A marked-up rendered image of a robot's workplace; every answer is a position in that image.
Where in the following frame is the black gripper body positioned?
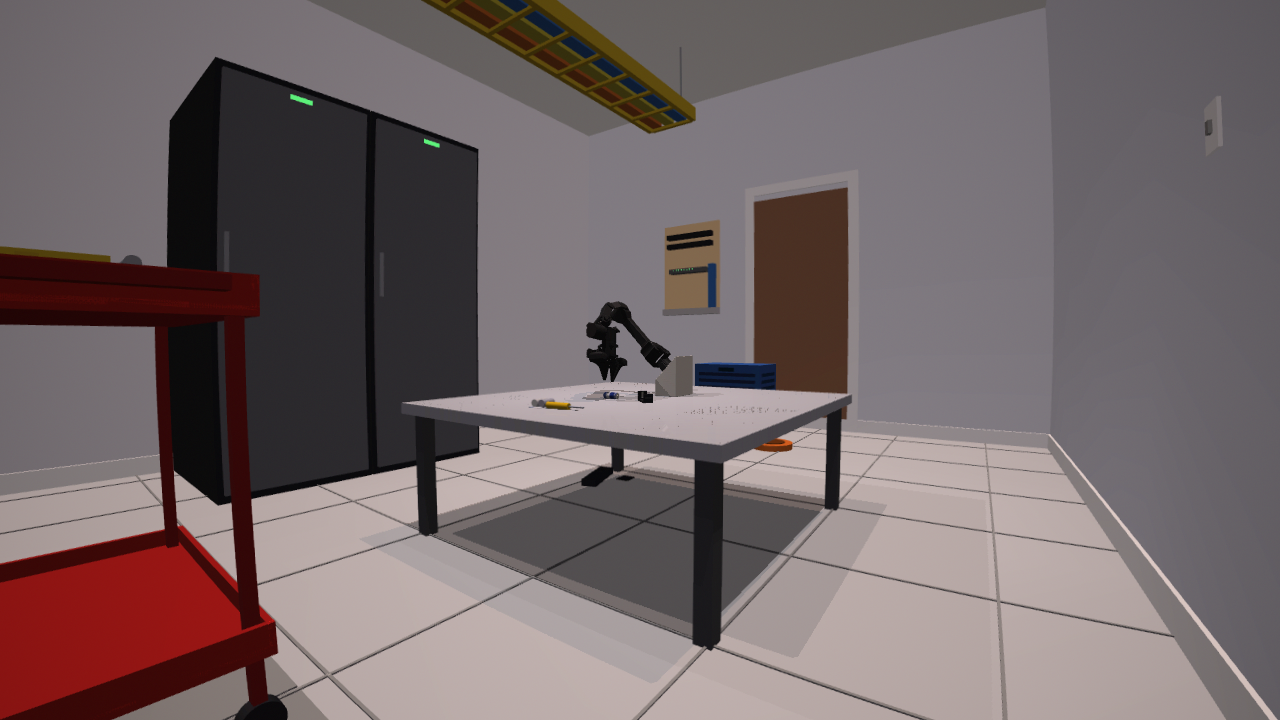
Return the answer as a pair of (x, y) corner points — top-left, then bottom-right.
(589, 341), (627, 366)

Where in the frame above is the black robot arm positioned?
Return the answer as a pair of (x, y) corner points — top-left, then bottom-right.
(586, 301), (671, 372)

